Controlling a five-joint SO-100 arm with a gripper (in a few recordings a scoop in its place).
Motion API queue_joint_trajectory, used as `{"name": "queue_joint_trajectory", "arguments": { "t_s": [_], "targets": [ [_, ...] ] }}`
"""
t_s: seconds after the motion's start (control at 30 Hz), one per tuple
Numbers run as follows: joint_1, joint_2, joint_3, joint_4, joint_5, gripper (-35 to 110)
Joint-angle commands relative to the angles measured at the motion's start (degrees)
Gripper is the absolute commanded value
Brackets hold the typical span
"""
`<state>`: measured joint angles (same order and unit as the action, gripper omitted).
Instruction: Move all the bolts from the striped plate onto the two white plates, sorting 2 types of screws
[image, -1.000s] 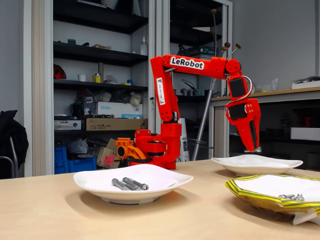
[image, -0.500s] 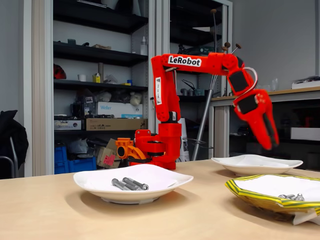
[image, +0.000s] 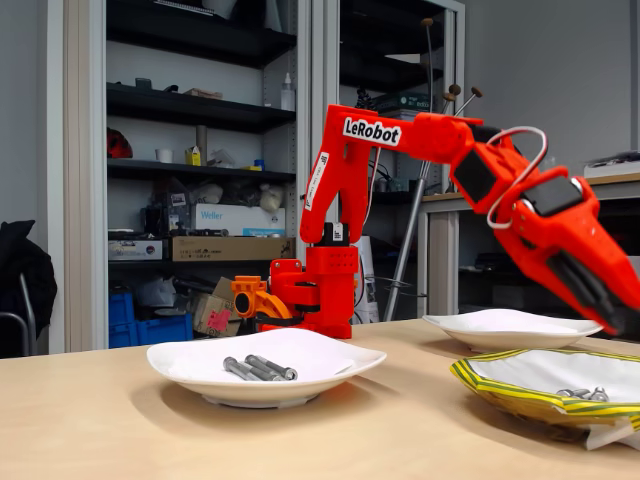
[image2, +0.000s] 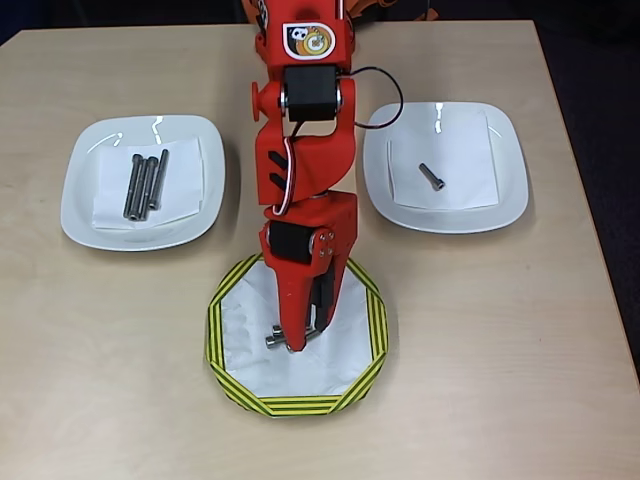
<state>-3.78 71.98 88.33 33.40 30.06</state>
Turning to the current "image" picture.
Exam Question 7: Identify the wooden top side desk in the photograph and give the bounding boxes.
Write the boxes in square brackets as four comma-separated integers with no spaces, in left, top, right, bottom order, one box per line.
[422,172,640,321]

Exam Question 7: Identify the white square plate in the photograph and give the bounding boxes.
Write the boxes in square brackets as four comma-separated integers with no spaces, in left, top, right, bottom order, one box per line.
[421,308,608,354]
[145,327,389,410]

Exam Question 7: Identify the yellow green striped paper plate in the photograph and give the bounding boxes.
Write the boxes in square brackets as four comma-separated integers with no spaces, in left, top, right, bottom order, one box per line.
[448,348,640,452]

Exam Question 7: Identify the metal coat stand wooden knobs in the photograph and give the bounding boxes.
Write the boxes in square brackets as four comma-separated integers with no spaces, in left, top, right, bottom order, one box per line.
[382,17,485,324]

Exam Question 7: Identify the white printed sheet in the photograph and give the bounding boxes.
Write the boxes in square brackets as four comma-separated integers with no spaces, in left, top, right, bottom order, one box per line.
[351,234,381,325]

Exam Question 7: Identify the green printed box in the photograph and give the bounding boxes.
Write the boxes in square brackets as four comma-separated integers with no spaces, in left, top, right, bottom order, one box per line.
[372,92,432,114]

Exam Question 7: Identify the white plush toy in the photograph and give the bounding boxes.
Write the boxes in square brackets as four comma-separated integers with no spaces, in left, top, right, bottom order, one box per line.
[258,182,285,212]

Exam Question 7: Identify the grey metal cabinet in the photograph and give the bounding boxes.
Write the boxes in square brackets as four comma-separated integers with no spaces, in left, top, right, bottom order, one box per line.
[312,0,467,324]

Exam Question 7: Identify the white plastic bottle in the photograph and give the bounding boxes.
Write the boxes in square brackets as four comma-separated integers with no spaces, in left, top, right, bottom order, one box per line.
[280,72,297,112]

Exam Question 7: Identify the white Weller box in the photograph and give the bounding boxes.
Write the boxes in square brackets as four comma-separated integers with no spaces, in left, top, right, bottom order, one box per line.
[193,202,287,237]

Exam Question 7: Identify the long brown cardboard box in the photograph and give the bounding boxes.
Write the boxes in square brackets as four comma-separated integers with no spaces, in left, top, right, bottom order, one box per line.
[171,235,297,263]

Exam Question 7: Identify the crumpled clear plastic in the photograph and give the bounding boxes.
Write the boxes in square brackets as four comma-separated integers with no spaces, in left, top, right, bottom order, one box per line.
[206,148,237,169]

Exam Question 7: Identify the cardboard box with pink sticker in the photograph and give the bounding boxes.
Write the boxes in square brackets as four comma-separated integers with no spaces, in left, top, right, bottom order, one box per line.
[191,276,242,338]

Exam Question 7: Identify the white plastic bag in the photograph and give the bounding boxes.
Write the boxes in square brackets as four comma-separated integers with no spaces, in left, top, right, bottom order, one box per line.
[192,183,224,205]

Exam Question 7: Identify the wide blue crate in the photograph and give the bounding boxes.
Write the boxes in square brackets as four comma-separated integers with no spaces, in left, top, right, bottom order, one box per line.
[108,313,195,350]

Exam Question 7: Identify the flat white printed box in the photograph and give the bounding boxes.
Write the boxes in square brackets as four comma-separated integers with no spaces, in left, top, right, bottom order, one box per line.
[107,239,164,262]

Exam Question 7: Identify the small blue crate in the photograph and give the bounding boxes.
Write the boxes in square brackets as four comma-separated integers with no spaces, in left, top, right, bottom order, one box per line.
[108,292,136,327]

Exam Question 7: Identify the red helmet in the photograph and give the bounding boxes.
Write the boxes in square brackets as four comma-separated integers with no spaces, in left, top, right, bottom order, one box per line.
[106,127,135,160]

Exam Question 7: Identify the grey cabinet with black shelves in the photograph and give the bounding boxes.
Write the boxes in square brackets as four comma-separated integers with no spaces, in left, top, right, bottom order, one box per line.
[47,0,314,354]

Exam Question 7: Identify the black jacket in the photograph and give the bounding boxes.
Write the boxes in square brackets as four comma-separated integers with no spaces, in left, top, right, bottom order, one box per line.
[0,219,59,347]

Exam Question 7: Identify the grey metal chair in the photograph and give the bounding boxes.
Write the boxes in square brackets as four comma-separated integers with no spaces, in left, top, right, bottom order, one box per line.
[0,272,39,358]

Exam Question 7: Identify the white servo cable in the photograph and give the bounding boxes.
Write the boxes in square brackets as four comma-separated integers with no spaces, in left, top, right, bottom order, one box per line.
[485,125,550,231]

